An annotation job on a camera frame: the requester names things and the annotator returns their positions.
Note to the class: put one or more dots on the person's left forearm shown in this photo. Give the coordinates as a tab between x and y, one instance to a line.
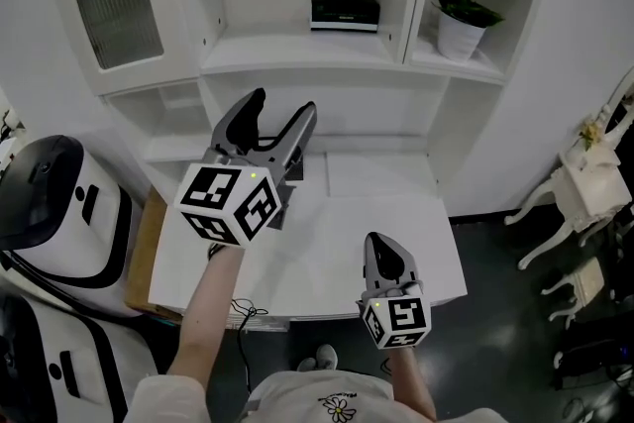
208	312

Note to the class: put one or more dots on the white black-trimmed robot housing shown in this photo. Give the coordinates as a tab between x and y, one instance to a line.
99	223
114	376

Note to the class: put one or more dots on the person's right white shoe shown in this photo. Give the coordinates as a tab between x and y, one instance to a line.
327	356

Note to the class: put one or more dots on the white oval vanity mirror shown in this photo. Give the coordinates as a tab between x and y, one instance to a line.
625	104

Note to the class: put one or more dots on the white carved vanity table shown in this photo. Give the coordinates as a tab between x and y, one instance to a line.
589	193

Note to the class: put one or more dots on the dark green rectangular box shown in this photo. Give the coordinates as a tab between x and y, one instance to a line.
344	12

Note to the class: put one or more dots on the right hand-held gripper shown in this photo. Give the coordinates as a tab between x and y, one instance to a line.
401	319

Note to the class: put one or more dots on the brown wooden box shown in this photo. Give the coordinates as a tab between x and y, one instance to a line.
298	168

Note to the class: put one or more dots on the brown cardboard box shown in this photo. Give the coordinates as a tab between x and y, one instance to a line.
143	262

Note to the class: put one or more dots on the white desk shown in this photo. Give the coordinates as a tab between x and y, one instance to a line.
322	238

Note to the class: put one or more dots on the person's right forearm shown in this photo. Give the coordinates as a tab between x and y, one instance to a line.
411	381

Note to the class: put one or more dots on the yellow flower bouquet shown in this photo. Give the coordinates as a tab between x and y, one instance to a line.
592	133

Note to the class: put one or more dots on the white carved stool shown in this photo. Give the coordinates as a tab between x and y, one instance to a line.
589	280

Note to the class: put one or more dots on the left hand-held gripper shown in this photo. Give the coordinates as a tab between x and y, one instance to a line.
218	193

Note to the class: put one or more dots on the green plant in white pot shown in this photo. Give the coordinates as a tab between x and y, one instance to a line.
458	37

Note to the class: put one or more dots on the white shelving unit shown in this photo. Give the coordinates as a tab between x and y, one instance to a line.
297	49

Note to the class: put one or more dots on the white ribbed glass cabinet door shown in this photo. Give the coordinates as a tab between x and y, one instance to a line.
119	5

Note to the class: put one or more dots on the person's white t-shirt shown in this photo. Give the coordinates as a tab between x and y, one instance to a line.
297	401

